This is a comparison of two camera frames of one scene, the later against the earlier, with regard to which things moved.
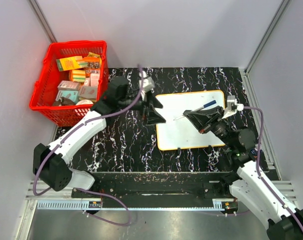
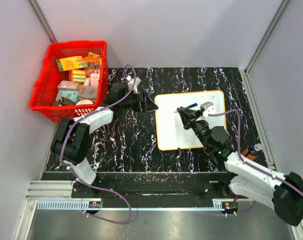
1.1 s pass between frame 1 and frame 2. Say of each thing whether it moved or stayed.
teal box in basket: stayed
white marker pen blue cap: moved
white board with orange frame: stayed
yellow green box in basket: stayed
